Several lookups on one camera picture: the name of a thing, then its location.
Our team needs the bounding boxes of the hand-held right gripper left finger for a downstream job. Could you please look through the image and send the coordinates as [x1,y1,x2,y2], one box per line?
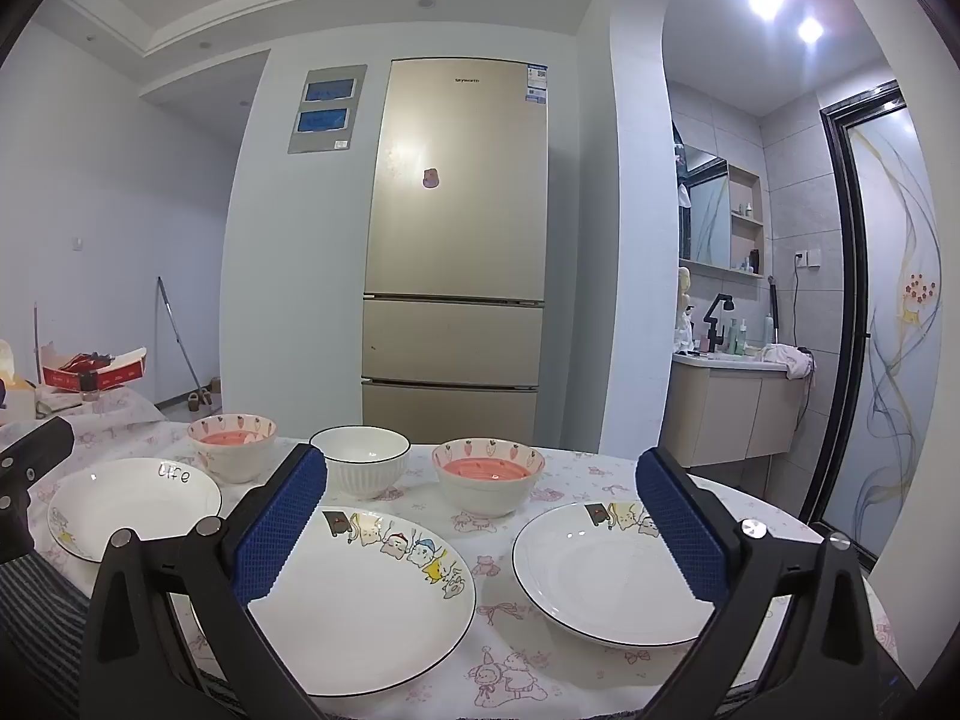
[79,444,329,720]

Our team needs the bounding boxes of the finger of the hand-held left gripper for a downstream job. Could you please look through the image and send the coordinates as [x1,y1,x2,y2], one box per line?
[0,416,76,563]

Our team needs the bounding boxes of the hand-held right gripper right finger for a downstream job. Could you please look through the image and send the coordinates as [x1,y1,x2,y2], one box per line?
[636,448,878,720]

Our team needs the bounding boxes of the pink strawberry bowl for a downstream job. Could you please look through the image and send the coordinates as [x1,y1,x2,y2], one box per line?
[186,414,278,485]
[431,437,547,518]

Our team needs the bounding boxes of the white cat print plate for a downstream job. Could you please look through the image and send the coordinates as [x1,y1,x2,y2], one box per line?
[512,501,721,650]
[166,508,477,698]

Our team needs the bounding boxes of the white plate with lettering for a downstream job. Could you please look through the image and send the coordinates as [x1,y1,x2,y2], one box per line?
[47,457,224,563]

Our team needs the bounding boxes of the white ribbed bowl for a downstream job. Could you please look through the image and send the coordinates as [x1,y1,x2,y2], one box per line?
[309,426,412,500]

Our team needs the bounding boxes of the red cardboard box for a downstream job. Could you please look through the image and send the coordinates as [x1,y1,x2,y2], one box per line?
[41,341,147,395]

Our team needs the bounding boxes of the beige vanity cabinet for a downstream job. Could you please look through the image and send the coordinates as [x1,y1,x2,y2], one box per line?
[660,356,807,470]

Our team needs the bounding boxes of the grey striped cloth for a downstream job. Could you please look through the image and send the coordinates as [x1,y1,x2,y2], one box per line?
[0,551,248,720]

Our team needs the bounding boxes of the metal mop pole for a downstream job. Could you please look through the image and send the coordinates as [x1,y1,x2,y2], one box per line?
[156,276,202,391]

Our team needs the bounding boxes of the pale pink towel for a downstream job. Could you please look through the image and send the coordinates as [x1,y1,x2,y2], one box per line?
[757,343,815,380]

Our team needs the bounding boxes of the black faucet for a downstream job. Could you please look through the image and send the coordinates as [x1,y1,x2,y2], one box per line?
[703,292,734,353]

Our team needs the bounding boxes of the pink printed white tablecloth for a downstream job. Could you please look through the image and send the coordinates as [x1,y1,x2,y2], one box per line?
[0,382,897,717]

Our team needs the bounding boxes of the bathroom mirror cabinet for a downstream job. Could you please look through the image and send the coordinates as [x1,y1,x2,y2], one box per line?
[679,142,732,271]

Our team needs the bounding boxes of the gold refrigerator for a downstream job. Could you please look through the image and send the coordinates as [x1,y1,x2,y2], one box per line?
[361,58,550,445]

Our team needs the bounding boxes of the wall niche shelf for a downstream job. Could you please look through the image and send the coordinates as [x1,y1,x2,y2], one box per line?
[729,163,766,277]

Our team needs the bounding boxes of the grey wall panel blue screens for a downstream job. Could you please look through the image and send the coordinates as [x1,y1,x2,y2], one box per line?
[288,64,367,155]

